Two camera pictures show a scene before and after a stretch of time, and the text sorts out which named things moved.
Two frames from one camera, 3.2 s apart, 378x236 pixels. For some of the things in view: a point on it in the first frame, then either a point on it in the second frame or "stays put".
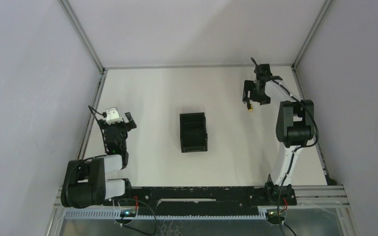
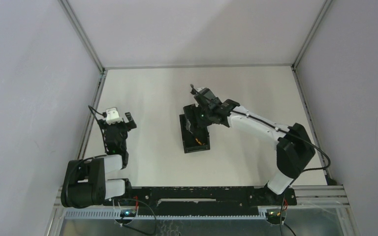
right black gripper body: [256, 80] → [204, 115]
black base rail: [157, 201] stays put
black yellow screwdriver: [249, 105] → [198, 141]
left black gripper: [120, 125] stays put
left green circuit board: [128, 213] stays put
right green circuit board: [272, 214] stays put
